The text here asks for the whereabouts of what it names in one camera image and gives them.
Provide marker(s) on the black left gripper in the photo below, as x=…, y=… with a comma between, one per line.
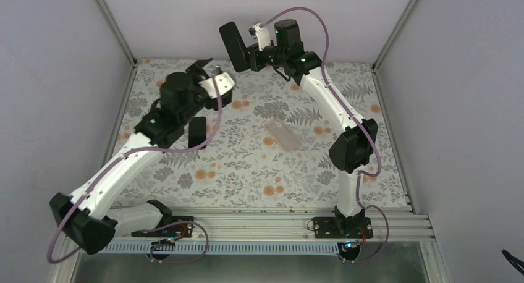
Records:
x=196, y=71

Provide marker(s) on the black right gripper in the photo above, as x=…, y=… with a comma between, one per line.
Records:
x=254, y=59

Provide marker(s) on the purple phone with black screen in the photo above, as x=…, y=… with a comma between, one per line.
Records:
x=197, y=131

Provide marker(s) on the beige phone case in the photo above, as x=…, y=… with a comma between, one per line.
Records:
x=285, y=137

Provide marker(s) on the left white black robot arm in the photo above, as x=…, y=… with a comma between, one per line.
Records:
x=86, y=215

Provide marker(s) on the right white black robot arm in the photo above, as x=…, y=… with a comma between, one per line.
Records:
x=353, y=146

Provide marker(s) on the black object at corner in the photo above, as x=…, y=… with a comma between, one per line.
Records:
x=514, y=261

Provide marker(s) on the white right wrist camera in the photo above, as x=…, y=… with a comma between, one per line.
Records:
x=260, y=32

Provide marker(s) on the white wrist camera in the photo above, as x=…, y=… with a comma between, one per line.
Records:
x=260, y=32
x=220, y=83

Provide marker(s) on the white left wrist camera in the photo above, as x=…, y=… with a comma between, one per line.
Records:
x=220, y=83

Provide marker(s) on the left aluminium frame post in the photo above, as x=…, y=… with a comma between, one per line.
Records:
x=117, y=32

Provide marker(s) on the aluminium frame post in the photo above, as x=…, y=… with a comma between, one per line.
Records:
x=117, y=32
x=394, y=34

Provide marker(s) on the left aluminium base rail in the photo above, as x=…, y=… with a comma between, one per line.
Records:
x=119, y=118

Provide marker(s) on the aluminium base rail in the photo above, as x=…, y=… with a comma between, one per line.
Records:
x=119, y=118
x=393, y=141

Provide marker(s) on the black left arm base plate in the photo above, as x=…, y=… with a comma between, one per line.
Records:
x=176, y=232

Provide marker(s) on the right aluminium frame post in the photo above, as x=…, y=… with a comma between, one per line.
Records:
x=394, y=34

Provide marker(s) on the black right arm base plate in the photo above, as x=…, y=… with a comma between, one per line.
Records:
x=327, y=228

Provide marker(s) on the slotted grey cable duct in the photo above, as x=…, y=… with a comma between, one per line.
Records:
x=189, y=247

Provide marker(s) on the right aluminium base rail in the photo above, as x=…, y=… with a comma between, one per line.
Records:
x=393, y=141

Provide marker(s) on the front aluminium rail beam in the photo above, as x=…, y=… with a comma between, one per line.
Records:
x=273, y=225

